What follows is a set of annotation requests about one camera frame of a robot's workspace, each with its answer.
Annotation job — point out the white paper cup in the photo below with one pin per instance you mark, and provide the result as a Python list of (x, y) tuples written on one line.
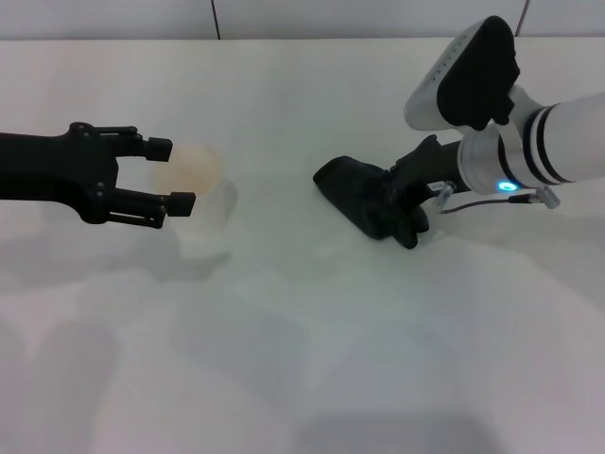
[(194, 170)]

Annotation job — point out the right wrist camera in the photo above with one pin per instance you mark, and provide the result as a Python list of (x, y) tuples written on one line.
[(465, 80)]

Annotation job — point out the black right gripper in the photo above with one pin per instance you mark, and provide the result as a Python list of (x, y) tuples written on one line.
[(432, 168)]

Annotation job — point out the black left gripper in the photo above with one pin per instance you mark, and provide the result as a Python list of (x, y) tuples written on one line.
[(57, 170)]

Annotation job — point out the dark blue rag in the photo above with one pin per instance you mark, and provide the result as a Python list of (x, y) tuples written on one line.
[(352, 189)]

